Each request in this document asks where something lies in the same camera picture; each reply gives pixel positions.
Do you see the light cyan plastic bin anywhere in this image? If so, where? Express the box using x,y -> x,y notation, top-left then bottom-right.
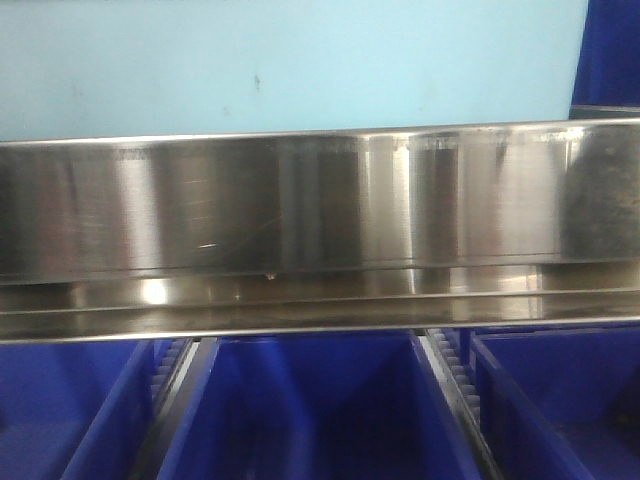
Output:
1,1 -> 587,140

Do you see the blue bin lower middle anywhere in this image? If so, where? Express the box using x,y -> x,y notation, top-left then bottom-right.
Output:
158,332 -> 481,479

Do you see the blue bin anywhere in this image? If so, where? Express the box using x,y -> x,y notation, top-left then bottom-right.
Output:
572,0 -> 639,107
472,328 -> 639,479
158,332 -> 481,479
1,340 -> 172,479

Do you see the stainless steel right shelf rack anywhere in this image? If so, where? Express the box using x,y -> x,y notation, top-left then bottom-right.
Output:
1,118 -> 639,343

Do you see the white roller track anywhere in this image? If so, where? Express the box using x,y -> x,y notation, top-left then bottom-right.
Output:
424,329 -> 503,480

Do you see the blue bin lower right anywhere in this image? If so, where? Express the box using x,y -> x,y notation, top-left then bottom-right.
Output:
472,328 -> 639,479

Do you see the blue bin lower left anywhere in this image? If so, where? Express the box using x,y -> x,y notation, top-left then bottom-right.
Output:
1,340 -> 172,479

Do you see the blue bin upper right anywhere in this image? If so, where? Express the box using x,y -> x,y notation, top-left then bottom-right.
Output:
572,0 -> 639,107

